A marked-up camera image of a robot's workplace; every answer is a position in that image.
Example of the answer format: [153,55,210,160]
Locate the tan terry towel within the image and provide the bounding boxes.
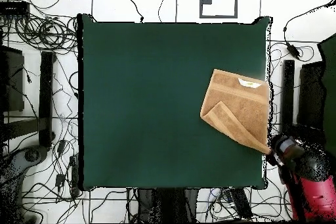
[199,68,272,155]

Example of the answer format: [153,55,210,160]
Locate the dark green table cloth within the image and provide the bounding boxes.
[77,13,272,190]

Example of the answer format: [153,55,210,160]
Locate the black power strip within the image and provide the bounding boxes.
[222,187,254,221]

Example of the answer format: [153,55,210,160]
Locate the dark wheeled stand base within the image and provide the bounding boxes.
[0,146,49,190]

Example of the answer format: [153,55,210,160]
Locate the black equipment box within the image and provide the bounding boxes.
[297,60,327,130]
[0,45,25,113]

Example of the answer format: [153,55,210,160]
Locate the green cloth beside table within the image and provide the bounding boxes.
[316,33,336,158]

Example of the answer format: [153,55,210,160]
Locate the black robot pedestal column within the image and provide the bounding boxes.
[136,187,198,223]

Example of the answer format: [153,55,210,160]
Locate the grey rectangular frame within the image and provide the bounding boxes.
[199,0,239,19]

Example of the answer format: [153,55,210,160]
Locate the black power adapter with cable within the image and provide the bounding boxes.
[283,0,336,60]

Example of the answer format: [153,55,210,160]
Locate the coiled black cables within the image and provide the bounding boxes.
[14,14,79,51]

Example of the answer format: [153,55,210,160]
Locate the flat black switch box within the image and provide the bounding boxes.
[0,0,31,18]

